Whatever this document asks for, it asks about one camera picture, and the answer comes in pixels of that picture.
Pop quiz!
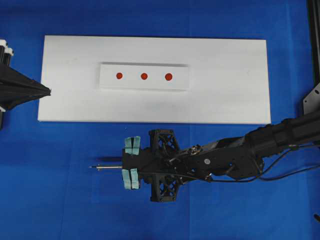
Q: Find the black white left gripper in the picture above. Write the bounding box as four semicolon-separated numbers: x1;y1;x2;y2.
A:
0;39;51;130

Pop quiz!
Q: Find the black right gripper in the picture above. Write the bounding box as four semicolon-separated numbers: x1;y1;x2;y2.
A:
121;128;186;203

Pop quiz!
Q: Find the orange handled soldering iron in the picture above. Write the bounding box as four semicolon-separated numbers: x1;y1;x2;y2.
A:
89;164;123;171

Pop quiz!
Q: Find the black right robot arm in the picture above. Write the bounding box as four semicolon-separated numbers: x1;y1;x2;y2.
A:
121;111;320;203

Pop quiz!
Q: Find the blue table mat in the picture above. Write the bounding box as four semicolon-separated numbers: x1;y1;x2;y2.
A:
0;0;320;240

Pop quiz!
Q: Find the clear acrylic plate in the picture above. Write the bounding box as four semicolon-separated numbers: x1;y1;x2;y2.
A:
98;62;190;92

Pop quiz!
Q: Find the white base board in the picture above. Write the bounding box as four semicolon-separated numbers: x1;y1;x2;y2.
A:
38;35;271;124

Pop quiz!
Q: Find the black camera cable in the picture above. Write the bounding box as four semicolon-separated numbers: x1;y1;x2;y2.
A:
137;143;320;183

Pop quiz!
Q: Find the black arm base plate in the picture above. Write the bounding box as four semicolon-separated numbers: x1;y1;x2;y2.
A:
302;83;320;115

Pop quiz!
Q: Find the black aluminium frame post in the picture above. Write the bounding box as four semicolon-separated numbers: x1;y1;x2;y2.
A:
306;0;320;86

